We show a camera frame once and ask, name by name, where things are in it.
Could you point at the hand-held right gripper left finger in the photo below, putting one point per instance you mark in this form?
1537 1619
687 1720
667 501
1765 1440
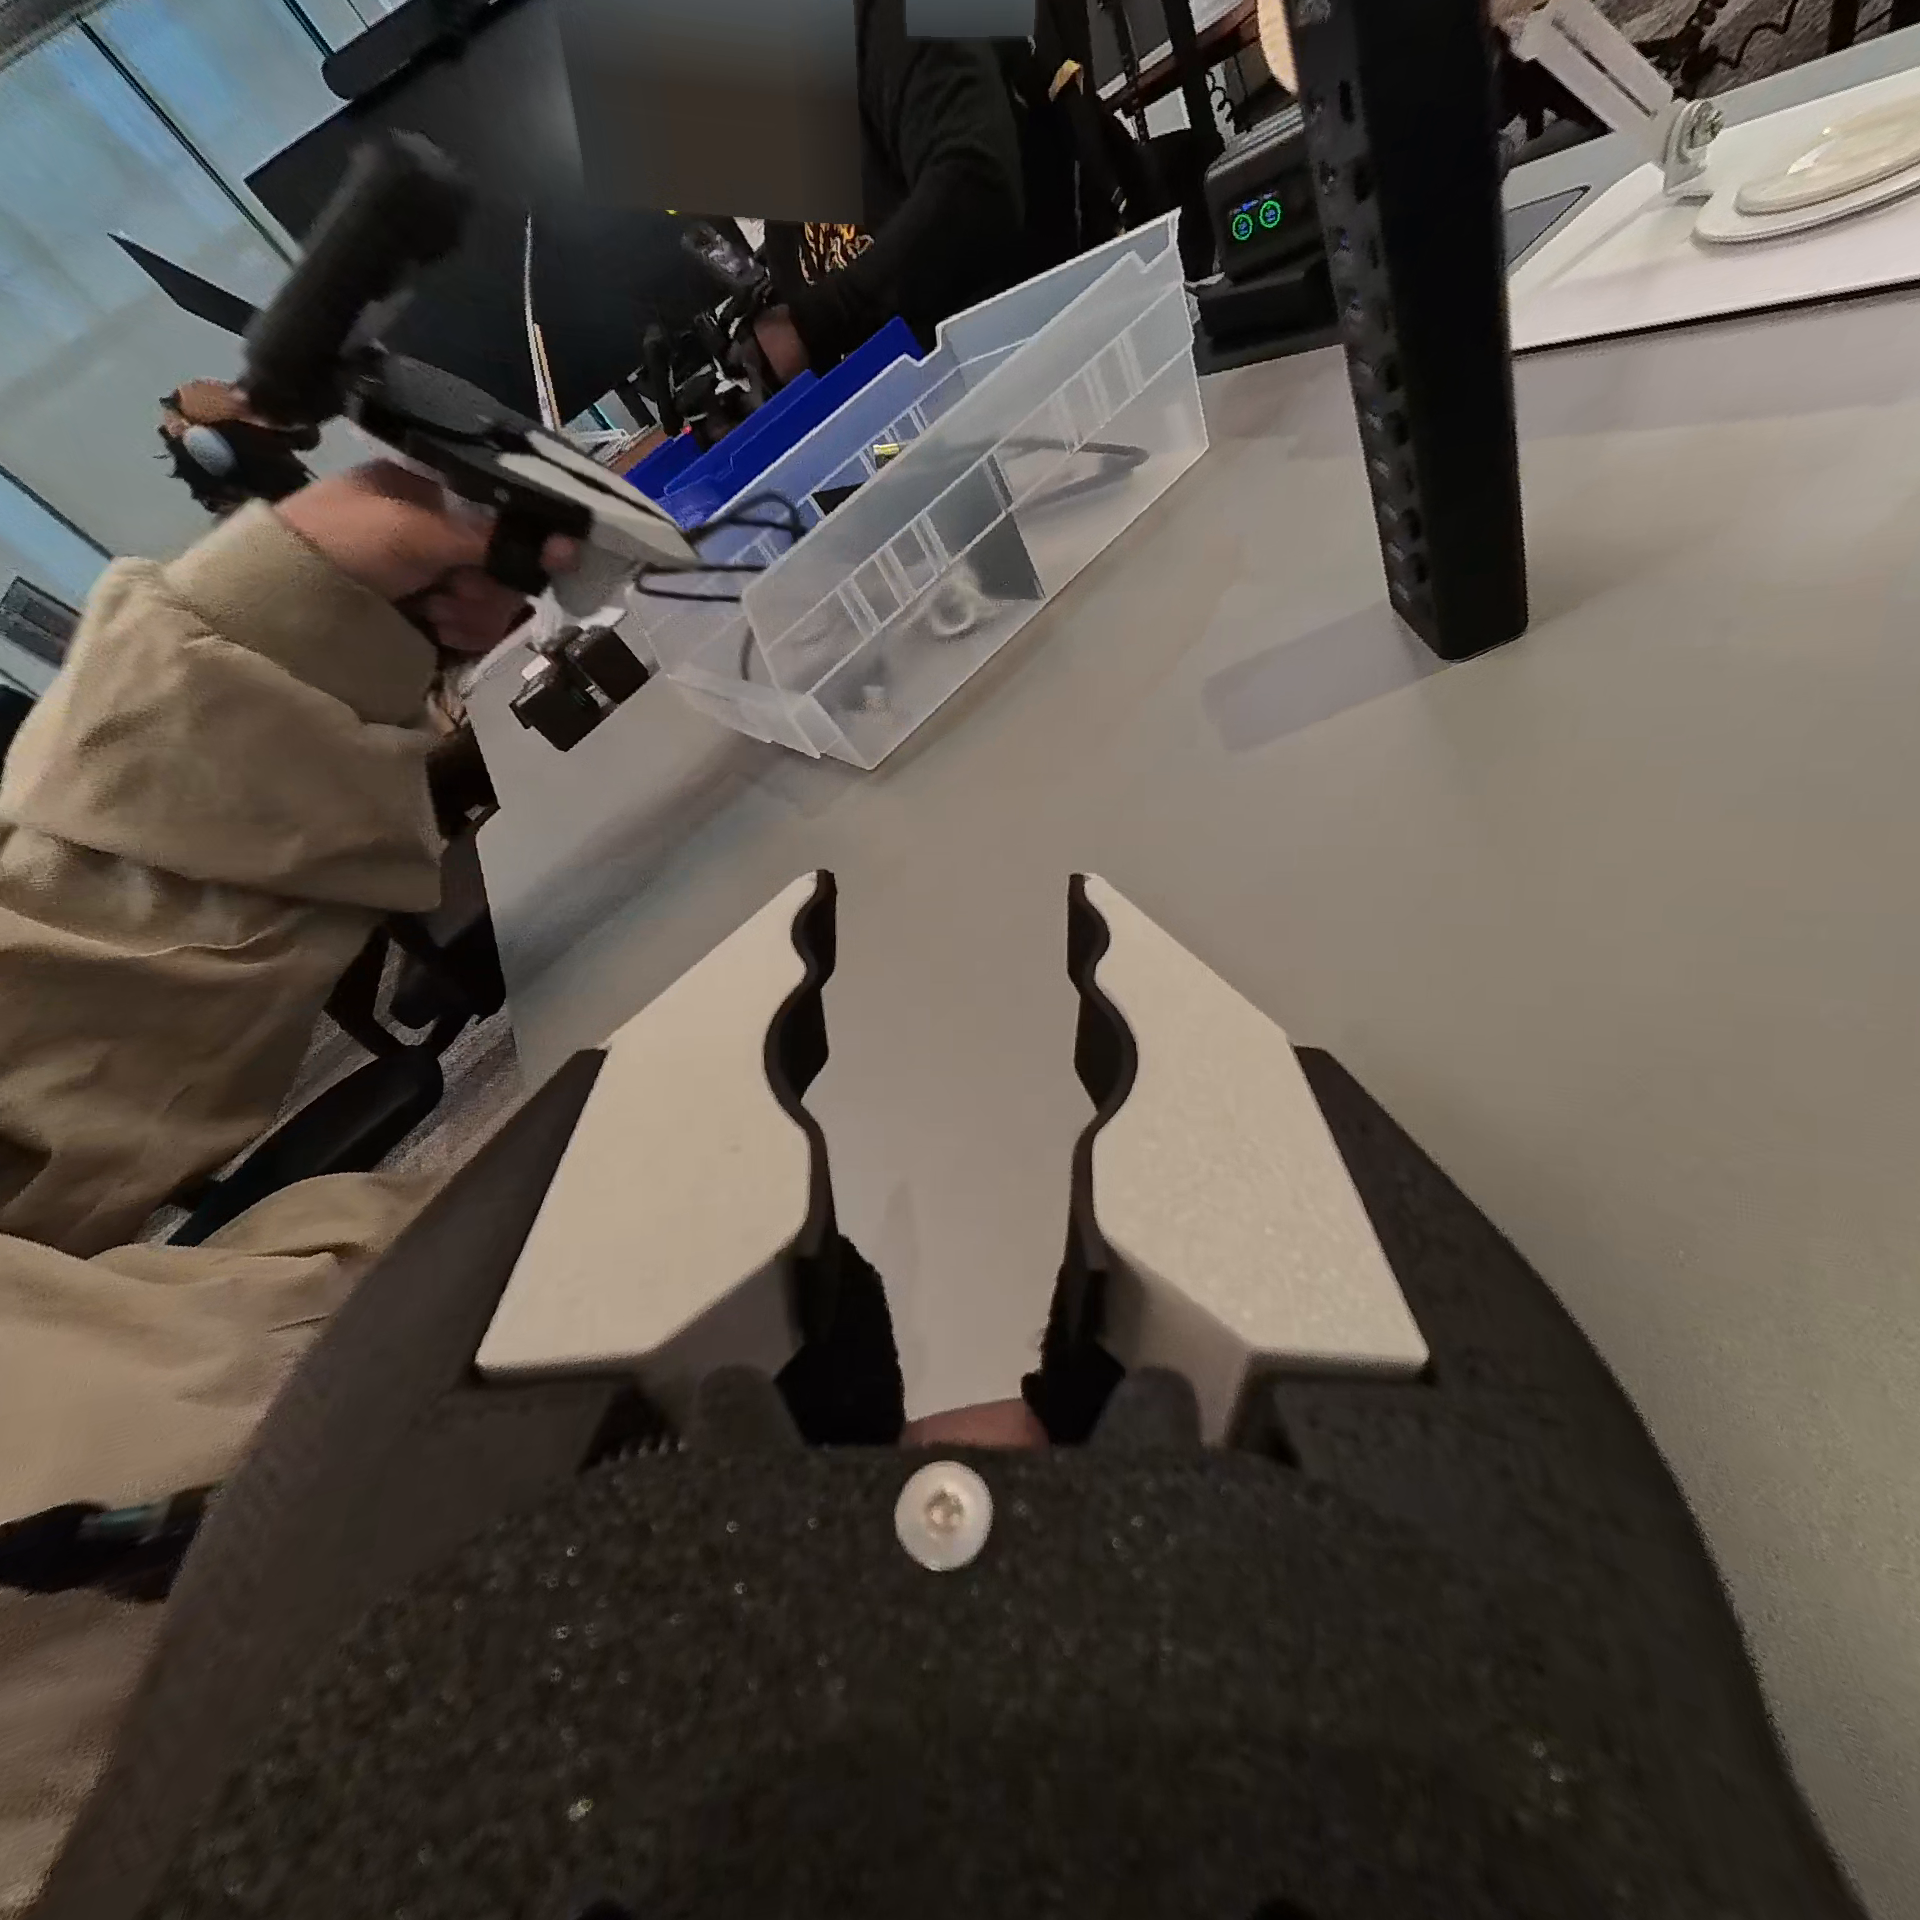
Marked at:
676 1202

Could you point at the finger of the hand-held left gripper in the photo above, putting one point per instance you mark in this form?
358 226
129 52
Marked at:
585 594
601 519

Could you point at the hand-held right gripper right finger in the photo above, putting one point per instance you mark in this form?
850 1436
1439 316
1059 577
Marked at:
1245 1202

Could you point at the clear plastic bin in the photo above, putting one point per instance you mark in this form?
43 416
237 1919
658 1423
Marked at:
841 676

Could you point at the black rectangular usb hub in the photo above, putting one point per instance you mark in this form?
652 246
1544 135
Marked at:
1418 376

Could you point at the person's left hand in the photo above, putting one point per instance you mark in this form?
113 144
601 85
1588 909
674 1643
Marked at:
405 541

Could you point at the person's right hand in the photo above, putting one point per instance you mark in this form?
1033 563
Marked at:
976 1429

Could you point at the black white table clamp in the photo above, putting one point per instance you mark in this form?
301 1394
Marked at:
577 691

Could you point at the blue plastic bin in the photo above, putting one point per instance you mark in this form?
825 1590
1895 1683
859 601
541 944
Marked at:
751 444

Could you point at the black armrest office chair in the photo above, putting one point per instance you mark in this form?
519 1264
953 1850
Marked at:
361 1095

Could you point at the black divider panel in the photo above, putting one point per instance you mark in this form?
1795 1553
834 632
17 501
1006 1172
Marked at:
998 555

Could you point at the black charger green display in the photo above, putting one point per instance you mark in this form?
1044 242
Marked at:
1260 211

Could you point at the wooden book stand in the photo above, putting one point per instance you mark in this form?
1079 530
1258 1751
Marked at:
1725 226

